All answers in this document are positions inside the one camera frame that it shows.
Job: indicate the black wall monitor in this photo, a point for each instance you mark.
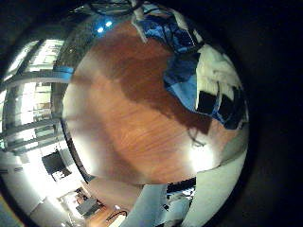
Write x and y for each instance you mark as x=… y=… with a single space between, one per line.
x=55 y=164

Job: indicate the grey desk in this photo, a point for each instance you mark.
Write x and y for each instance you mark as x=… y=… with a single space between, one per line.
x=88 y=206

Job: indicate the large glass window wall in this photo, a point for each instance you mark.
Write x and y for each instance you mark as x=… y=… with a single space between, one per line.
x=28 y=104

